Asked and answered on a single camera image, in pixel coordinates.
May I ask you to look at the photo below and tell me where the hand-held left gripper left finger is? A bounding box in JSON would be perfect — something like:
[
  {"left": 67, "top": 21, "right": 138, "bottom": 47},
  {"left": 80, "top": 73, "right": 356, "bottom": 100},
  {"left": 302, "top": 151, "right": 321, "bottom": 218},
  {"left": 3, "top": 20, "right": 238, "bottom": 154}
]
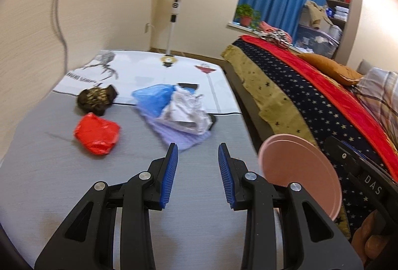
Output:
[{"left": 34, "top": 143, "right": 179, "bottom": 270}]

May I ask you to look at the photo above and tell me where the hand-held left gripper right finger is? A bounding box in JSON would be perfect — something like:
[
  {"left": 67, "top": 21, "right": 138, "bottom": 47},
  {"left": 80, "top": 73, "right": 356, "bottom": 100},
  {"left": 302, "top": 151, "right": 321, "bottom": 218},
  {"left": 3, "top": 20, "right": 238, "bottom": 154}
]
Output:
[{"left": 218, "top": 143, "right": 364, "bottom": 270}]

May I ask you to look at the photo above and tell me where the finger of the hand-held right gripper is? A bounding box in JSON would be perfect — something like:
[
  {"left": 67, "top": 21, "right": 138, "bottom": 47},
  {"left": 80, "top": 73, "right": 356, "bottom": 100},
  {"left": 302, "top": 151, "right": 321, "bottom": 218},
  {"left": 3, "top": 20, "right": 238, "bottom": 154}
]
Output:
[
  {"left": 324, "top": 135, "right": 366, "bottom": 171},
  {"left": 340, "top": 140, "right": 390, "bottom": 173}
]

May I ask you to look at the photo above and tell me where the purple plastic bag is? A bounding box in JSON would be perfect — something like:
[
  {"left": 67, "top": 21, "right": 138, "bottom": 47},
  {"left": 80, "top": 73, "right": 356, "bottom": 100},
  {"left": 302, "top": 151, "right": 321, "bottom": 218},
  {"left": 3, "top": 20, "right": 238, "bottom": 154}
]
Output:
[{"left": 140, "top": 108, "right": 212, "bottom": 151}]

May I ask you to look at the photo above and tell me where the pink plastic bin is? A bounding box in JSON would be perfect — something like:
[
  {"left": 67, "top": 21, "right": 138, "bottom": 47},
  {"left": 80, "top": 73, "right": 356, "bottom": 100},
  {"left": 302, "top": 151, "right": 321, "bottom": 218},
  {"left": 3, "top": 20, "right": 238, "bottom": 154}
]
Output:
[{"left": 258, "top": 134, "right": 343, "bottom": 222}]

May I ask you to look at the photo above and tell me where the white plastic bag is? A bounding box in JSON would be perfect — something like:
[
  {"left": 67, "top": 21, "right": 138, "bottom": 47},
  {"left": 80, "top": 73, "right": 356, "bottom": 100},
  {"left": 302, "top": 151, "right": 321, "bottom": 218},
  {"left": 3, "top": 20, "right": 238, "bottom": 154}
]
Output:
[{"left": 159, "top": 86, "right": 213, "bottom": 135}]

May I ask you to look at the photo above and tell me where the blue plastic bag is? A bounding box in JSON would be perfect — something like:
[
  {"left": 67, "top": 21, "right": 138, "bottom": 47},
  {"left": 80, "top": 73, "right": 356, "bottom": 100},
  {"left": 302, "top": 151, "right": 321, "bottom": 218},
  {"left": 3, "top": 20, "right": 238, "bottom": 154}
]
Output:
[{"left": 132, "top": 84, "right": 176, "bottom": 117}]

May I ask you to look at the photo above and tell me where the orange plastic bag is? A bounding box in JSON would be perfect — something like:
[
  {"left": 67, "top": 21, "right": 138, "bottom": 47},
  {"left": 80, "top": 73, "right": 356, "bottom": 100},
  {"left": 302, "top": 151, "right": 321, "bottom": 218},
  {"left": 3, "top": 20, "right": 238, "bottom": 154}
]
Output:
[{"left": 74, "top": 112, "right": 121, "bottom": 157}]

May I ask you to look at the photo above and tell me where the dark patterned pouch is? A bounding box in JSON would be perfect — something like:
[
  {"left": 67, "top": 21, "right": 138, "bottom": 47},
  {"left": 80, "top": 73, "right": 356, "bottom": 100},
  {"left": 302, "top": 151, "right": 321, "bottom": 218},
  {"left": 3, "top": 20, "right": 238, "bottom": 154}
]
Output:
[{"left": 77, "top": 85, "right": 119, "bottom": 117}]

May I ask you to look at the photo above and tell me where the person's right hand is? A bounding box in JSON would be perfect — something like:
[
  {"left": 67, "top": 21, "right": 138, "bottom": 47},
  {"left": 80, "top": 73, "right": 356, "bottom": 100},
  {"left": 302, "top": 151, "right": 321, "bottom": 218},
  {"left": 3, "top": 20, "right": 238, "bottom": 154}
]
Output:
[{"left": 352, "top": 211, "right": 392, "bottom": 262}]

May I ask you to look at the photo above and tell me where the bed with starry blanket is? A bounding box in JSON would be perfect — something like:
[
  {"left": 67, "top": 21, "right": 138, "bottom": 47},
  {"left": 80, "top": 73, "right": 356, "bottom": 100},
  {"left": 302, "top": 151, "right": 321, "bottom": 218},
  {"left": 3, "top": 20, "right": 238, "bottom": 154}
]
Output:
[{"left": 221, "top": 39, "right": 398, "bottom": 242}]

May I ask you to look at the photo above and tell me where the red blanket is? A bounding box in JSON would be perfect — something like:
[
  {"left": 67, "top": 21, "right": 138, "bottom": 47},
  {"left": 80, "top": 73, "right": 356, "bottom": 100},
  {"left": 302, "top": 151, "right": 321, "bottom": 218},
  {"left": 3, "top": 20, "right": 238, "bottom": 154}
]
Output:
[{"left": 241, "top": 35, "right": 398, "bottom": 181}]

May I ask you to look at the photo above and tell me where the plaid pillow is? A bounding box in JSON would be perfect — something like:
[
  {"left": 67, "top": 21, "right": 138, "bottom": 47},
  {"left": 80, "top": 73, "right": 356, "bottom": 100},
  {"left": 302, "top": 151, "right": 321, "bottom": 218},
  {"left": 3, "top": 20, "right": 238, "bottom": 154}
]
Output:
[{"left": 351, "top": 67, "right": 398, "bottom": 147}]

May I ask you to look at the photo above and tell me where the orange pillow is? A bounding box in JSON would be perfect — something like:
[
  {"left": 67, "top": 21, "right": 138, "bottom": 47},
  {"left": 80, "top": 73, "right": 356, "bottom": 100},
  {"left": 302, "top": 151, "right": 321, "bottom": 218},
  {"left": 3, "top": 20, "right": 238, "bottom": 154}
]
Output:
[{"left": 297, "top": 53, "right": 363, "bottom": 86}]

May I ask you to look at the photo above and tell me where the clear storage box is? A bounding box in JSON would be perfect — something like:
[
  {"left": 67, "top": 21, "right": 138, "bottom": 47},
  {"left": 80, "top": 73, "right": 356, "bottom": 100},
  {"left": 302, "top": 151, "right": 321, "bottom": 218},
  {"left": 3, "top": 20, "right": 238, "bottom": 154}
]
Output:
[{"left": 295, "top": 23, "right": 343, "bottom": 58}]

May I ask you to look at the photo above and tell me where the wooden bookshelf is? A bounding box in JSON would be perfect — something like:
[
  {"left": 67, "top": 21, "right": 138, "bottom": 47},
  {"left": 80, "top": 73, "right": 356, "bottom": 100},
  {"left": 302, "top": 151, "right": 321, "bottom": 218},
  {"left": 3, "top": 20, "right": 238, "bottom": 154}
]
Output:
[{"left": 325, "top": 0, "right": 363, "bottom": 63}]

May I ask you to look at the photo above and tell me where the black and white striped cloth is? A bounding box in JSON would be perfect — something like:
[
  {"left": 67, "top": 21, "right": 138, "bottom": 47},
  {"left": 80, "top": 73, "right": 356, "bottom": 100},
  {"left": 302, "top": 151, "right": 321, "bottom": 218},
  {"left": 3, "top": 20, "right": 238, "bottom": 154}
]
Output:
[{"left": 259, "top": 29, "right": 292, "bottom": 50}]

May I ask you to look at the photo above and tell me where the stack of white towels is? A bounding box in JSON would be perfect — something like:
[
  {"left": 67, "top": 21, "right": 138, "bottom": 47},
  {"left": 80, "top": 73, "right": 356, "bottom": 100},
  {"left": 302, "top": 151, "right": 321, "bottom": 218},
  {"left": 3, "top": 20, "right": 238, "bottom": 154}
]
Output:
[{"left": 334, "top": 5, "right": 349, "bottom": 20}]

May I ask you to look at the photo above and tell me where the beige jacket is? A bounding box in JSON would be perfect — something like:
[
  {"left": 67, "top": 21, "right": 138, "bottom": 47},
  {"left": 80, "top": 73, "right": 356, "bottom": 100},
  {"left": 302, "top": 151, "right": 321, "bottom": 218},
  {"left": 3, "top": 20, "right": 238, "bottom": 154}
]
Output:
[{"left": 303, "top": 0, "right": 335, "bottom": 30}]

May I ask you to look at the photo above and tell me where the pink cloth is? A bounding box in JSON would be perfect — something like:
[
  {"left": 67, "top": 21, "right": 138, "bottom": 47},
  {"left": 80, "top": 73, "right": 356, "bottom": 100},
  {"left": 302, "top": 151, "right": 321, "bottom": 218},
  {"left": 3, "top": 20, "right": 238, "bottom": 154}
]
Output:
[{"left": 258, "top": 21, "right": 293, "bottom": 44}]

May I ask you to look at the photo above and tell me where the white window sill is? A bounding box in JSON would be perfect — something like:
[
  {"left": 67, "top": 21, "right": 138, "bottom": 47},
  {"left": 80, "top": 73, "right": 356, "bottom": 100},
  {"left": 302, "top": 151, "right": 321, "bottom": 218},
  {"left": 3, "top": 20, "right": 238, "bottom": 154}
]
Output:
[{"left": 226, "top": 22, "right": 260, "bottom": 34}]

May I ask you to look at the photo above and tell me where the potted green plant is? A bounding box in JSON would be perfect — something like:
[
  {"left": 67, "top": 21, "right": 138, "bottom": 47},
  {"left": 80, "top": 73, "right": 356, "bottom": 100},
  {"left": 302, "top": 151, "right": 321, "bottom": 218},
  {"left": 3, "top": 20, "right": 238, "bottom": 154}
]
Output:
[{"left": 235, "top": 4, "right": 262, "bottom": 29}]

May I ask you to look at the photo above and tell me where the grey wall cable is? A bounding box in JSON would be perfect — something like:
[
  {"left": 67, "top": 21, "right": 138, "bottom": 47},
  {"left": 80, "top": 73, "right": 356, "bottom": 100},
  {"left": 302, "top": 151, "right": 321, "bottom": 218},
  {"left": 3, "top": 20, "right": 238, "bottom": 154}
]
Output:
[{"left": 52, "top": 0, "right": 70, "bottom": 72}]

